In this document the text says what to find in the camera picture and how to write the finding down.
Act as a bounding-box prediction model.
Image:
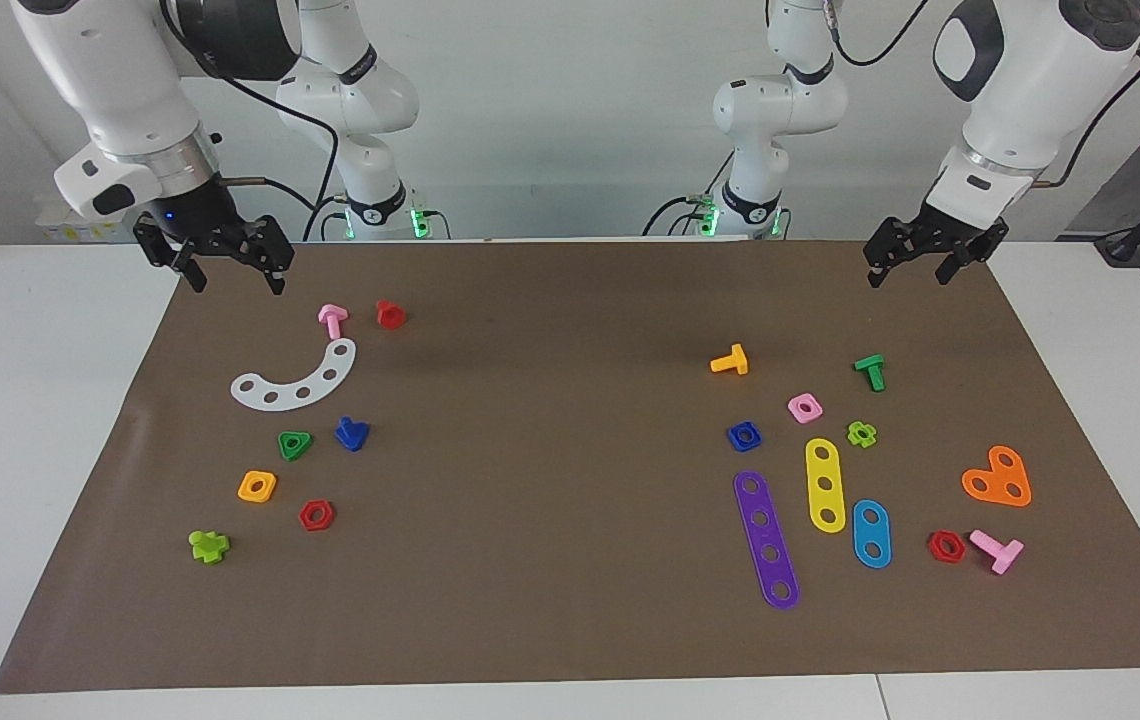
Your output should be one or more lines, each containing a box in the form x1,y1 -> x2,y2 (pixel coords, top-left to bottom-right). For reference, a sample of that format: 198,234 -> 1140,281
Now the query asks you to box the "purple four-hole plastic strip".
733,470 -> 801,611

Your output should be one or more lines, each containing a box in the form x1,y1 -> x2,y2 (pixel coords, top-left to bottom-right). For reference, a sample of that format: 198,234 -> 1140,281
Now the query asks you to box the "brown table mat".
0,238 -> 1140,695

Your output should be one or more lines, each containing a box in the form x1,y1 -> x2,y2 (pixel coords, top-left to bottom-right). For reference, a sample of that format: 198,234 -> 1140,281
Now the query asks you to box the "yellow three-hole plastic strip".
805,438 -> 848,534

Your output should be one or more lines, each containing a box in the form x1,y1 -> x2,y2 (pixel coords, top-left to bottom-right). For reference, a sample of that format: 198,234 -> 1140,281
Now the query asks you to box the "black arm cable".
160,0 -> 343,243
823,0 -> 1140,189

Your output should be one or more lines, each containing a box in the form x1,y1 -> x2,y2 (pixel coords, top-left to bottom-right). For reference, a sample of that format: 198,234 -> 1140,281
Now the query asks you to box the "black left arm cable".
823,0 -> 1140,189

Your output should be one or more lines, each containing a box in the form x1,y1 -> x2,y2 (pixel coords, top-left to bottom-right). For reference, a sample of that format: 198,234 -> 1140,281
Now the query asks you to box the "black base cable bundle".
305,192 -> 453,243
642,192 -> 793,239

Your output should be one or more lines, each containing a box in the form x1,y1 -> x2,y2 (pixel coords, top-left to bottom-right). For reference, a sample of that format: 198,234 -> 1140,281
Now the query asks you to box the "white curved strip with holes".
230,338 -> 358,413

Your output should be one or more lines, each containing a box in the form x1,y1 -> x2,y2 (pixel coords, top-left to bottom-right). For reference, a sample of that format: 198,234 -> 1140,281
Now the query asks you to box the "small white yellow box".
36,198 -> 146,244

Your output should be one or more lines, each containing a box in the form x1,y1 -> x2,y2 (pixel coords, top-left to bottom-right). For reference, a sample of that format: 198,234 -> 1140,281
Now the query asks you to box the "orange three-hole angled plate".
961,445 -> 1033,508

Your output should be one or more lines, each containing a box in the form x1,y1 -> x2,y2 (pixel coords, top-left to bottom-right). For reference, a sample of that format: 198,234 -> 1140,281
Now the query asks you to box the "blue two-hole plastic strip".
852,499 -> 893,570

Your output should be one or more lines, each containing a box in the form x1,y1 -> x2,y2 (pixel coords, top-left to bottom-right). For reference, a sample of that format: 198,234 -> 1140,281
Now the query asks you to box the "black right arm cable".
160,0 -> 343,243

